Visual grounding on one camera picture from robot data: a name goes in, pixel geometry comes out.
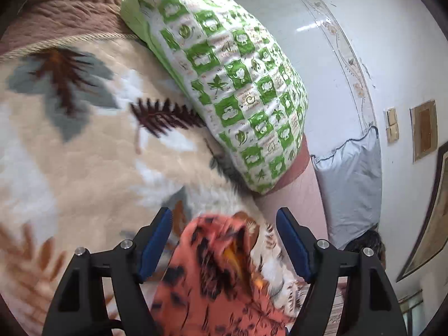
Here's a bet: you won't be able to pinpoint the orange floral blouse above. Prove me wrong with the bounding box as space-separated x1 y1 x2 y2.
150 215 294 335

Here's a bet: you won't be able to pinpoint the large picture frame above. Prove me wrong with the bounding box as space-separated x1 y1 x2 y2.
396 143 447 282

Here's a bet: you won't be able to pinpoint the pink bolster cushion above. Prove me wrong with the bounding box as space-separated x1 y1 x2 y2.
255 135 328 240

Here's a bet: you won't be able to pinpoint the black furry item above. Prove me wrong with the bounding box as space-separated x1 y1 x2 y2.
344 229 386 268

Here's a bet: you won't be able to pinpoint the framed wall plaque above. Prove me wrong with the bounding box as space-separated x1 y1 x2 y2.
410 99 438 162

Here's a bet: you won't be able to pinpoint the stained glass window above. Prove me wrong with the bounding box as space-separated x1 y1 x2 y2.
399 290 425 336

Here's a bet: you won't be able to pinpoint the beige wall light switches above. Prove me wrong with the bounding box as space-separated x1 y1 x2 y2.
384 108 399 144

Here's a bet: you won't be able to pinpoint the leaf-pattern fleece blanket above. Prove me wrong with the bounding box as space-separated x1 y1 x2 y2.
0 0 348 336

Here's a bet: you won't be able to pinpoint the green white checkered pillow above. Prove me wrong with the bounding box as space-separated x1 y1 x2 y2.
121 0 308 194

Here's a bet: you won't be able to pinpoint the grey pillow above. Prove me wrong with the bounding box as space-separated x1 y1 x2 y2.
311 126 382 249

